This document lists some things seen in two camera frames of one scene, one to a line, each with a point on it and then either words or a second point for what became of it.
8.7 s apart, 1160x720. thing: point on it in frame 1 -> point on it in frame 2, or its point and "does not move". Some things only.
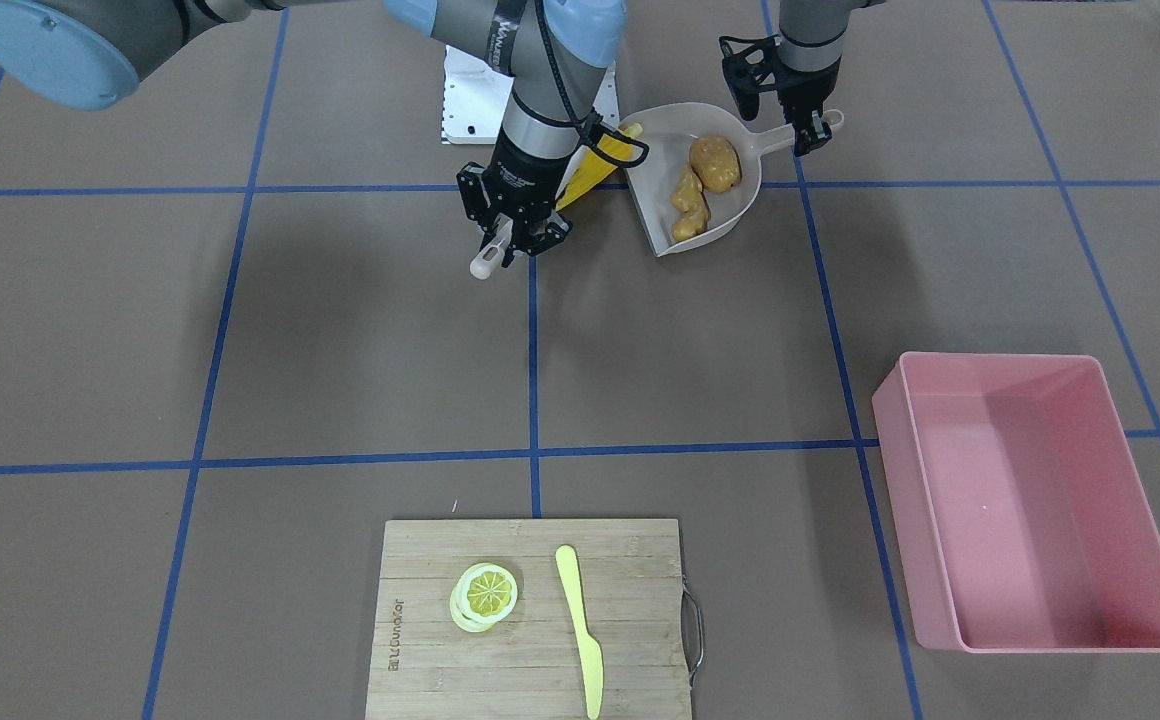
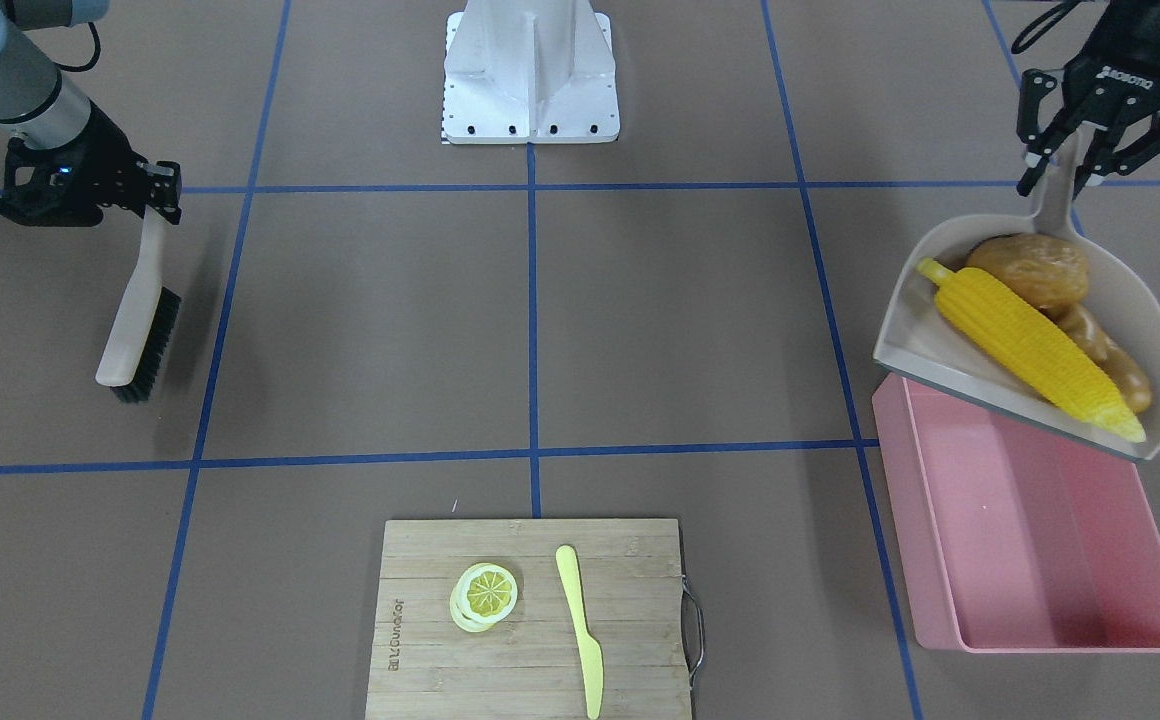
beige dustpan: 672,132 -> 916,338
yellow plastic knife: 567,563 does not move
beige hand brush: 489,258 -> 133,359
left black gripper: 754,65 -> 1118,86
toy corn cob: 593,169 -> 1002,324
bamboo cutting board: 425,665 does not move
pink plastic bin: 1025,515 does not move
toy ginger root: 691,200 -> 1117,363
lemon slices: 483,594 does not move
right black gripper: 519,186 -> 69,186
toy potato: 716,162 -> 1047,271
